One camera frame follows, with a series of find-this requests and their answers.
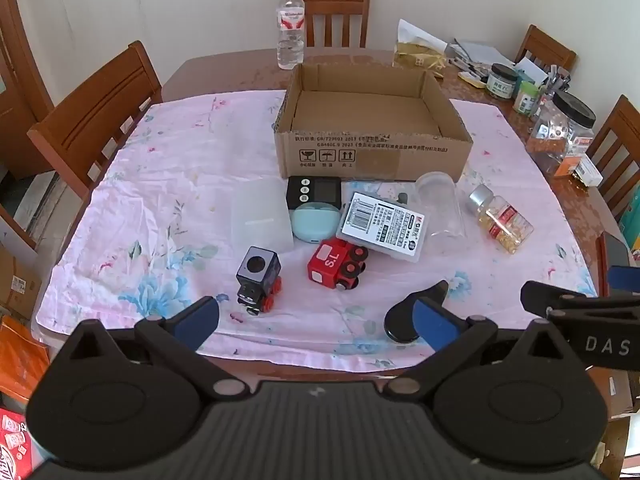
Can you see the dark smartphone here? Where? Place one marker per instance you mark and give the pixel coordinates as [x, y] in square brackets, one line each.
[616, 250]

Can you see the black round object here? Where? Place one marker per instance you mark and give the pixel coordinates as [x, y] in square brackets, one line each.
[400, 320]

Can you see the capsule bottle with silver cap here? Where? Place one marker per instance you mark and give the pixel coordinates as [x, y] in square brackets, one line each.
[505, 222]

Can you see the black toy train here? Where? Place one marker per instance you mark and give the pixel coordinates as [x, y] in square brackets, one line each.
[257, 270]

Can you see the bundle of pens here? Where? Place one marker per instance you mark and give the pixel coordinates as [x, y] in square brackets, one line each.
[470, 70]

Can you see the black digital timer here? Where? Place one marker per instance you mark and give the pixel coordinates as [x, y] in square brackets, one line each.
[312, 190]

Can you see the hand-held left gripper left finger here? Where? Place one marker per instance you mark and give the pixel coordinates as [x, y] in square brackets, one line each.
[196, 322]

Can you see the red toy train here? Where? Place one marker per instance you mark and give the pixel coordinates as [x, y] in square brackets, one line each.
[330, 262]

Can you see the pink floral cloth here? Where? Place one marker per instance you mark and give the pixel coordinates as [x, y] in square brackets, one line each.
[165, 160]

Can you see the translucent white plastic box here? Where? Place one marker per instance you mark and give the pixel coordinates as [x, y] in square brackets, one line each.
[260, 210]

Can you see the clear plastic jar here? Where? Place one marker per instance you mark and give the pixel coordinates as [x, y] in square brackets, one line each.
[440, 210]

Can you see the white papers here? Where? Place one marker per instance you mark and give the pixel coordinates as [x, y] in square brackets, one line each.
[482, 50]

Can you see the orange small box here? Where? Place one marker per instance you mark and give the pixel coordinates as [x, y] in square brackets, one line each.
[567, 166]

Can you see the metal clip holder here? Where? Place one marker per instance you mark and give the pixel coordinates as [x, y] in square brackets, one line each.
[559, 80]

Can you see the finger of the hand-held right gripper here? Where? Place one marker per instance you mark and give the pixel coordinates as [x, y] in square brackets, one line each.
[545, 297]
[625, 277]

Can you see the white small box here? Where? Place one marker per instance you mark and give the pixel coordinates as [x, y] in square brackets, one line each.
[589, 171]

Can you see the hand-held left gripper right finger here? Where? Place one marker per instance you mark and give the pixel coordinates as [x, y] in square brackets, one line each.
[434, 324]

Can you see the colourful package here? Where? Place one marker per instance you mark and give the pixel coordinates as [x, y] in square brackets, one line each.
[631, 235]

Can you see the large plastic jar black lid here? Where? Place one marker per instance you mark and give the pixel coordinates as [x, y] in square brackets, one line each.
[560, 130]

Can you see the brown wooden door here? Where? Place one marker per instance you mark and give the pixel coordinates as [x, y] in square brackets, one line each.
[17, 85]

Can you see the gold tissue pack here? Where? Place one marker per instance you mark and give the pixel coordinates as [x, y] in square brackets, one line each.
[417, 57]

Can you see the small green labelled jar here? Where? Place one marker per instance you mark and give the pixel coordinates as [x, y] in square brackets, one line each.
[526, 97]

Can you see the red printed box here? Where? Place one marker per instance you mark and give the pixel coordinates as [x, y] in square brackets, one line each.
[12, 445]

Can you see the clear labelled pen refill case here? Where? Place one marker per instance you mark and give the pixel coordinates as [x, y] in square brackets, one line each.
[385, 230]

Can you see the clear plastic water bottle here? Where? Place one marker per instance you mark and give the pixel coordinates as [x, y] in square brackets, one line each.
[291, 45]

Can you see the glass jar with black lid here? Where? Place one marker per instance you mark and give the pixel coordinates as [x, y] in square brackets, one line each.
[502, 82]

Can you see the mint green earbuds case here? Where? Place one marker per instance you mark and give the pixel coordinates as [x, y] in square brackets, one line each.
[312, 225]

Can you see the brown cardboard box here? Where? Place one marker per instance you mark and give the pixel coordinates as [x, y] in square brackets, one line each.
[350, 160]

